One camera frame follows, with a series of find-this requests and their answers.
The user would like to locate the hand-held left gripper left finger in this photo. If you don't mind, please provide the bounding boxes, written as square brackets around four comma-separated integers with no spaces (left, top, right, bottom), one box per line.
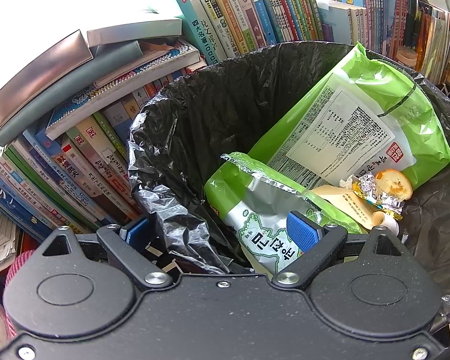
[40,217,173,290]

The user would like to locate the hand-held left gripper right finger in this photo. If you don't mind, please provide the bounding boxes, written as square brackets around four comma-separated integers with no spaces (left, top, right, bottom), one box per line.
[272,211,403,290]

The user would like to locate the beige paper card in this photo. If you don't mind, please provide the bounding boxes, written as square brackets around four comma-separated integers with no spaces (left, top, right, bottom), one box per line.
[310,184,379,233]

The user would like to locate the small green seaweed packet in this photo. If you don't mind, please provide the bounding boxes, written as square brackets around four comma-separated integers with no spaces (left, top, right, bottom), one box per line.
[203,152,364,275]

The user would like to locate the silver foil wrapper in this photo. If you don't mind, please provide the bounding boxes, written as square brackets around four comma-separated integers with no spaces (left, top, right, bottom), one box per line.
[352,178,405,221]

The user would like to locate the small white cup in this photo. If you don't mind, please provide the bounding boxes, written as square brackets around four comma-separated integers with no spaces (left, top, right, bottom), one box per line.
[371,211,400,236]

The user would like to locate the half-eaten bread bun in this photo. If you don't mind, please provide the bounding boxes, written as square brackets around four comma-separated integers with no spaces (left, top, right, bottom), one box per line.
[374,169,414,200]

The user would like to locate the black trash bag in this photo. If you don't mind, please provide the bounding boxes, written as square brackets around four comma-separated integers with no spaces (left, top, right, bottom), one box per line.
[127,41,450,332]

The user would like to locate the large green snack packet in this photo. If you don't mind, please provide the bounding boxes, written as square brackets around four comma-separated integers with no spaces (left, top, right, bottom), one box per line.
[247,41,450,192]

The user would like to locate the short row of leaning books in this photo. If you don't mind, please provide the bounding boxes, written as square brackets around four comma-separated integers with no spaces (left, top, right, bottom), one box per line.
[0,71,181,241]

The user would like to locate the long row of upright books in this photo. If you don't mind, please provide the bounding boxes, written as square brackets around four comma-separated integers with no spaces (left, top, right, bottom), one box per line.
[167,0,450,83]

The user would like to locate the pink knitted garment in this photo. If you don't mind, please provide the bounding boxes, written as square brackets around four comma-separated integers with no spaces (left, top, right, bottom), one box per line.
[4,250,40,301]

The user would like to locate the stack of worn magazines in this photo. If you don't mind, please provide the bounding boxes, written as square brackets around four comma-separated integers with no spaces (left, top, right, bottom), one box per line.
[0,197,19,280]

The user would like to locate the small clear plastic jar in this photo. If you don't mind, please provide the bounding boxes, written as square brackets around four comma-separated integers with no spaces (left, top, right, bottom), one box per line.
[397,45,419,64]

